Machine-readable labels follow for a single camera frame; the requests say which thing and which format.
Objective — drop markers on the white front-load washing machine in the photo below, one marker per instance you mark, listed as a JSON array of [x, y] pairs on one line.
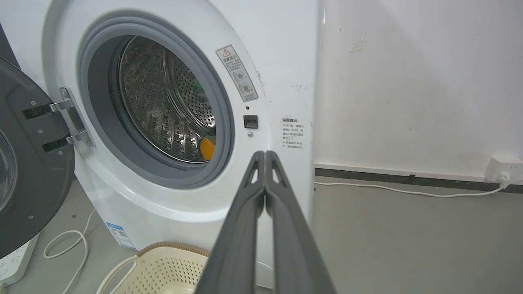
[[253, 61]]

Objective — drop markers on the cream plastic laundry basket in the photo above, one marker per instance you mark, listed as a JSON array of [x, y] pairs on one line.
[[163, 271]]

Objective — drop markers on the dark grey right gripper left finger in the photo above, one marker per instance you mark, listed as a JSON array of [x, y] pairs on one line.
[[235, 245]]

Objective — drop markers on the black wall baseboard strip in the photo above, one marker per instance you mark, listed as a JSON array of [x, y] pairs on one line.
[[408, 179]]

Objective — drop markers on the dark grey washing machine door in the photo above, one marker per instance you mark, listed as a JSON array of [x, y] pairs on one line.
[[30, 163]]

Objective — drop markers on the white wall power socket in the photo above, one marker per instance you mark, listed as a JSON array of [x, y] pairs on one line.
[[504, 168]]

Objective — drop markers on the orange plush toy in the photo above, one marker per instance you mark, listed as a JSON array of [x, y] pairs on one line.
[[207, 148]]

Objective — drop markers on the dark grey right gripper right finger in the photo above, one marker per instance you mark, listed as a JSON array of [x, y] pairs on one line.
[[296, 249]]

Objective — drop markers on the white power strip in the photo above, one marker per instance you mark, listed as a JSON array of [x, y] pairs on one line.
[[14, 261]]

